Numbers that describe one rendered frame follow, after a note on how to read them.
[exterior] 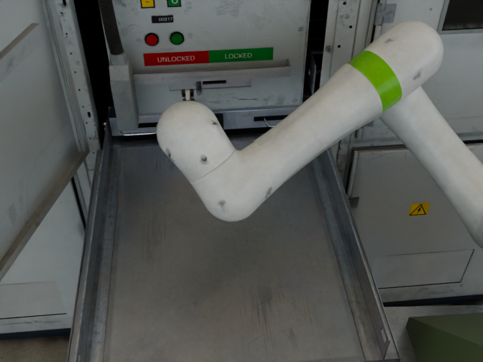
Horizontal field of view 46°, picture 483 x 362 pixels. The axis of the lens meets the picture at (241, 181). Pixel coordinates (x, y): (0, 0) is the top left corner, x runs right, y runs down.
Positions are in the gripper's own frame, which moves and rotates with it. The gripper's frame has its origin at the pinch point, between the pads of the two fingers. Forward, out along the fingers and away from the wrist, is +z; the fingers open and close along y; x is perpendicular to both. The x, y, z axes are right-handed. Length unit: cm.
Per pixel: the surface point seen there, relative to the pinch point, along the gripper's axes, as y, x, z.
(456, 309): 45, 56, -21
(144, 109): 0.0, -12.3, 18.2
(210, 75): -8.1, 5.6, 9.0
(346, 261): 31.9, 31.6, -19.1
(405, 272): 64, 70, 49
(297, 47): -13.9, 27.4, 10.3
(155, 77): -8.3, -7.9, 8.8
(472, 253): 58, 92, 45
